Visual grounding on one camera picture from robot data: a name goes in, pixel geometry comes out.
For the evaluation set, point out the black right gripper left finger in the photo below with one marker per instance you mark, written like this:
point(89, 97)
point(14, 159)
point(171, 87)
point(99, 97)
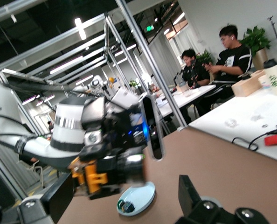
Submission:
point(57, 198)

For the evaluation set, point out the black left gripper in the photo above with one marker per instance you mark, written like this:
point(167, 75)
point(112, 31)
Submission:
point(112, 126)

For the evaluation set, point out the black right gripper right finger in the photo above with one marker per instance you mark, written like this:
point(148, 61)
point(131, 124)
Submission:
point(189, 198)

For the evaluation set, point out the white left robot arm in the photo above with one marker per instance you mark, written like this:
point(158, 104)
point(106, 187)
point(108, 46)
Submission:
point(3, 109)

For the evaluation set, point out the light wooden box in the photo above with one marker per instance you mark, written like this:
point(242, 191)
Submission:
point(245, 87)

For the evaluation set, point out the light blue round plate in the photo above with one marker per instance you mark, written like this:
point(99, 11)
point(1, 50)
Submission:
point(140, 198)

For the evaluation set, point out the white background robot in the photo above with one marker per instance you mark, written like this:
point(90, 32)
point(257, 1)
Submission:
point(95, 84)

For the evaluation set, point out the white work table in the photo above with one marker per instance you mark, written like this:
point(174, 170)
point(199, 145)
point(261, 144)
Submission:
point(189, 98)
point(241, 109)

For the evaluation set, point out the red flat tool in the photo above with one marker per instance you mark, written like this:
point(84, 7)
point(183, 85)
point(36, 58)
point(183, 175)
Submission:
point(276, 140)

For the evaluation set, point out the ceiling light strip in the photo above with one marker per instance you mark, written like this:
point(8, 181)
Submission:
point(80, 28)
point(66, 65)

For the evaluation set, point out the person in plain black shirt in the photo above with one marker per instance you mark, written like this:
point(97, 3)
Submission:
point(196, 72)

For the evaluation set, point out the small paper cup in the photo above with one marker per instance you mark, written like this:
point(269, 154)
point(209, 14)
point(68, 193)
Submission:
point(264, 81)

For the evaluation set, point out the small green plant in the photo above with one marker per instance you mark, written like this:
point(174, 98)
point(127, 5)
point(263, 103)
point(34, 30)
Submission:
point(205, 57)

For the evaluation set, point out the green exit sign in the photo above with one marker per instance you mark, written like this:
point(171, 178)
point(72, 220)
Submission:
point(149, 28)

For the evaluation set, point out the person in striped black shirt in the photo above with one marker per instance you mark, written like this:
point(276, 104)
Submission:
point(234, 60)

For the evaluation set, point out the green plant in gold pot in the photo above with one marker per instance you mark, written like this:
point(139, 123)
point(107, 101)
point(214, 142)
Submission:
point(257, 39)

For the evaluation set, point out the metal frame chair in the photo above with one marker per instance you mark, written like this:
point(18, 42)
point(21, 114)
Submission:
point(36, 170)

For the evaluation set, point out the aluminium frame post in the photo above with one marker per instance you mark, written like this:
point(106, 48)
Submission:
point(119, 51)
point(150, 58)

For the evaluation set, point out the aluminium frame beam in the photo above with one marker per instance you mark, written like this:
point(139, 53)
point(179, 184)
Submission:
point(47, 45)

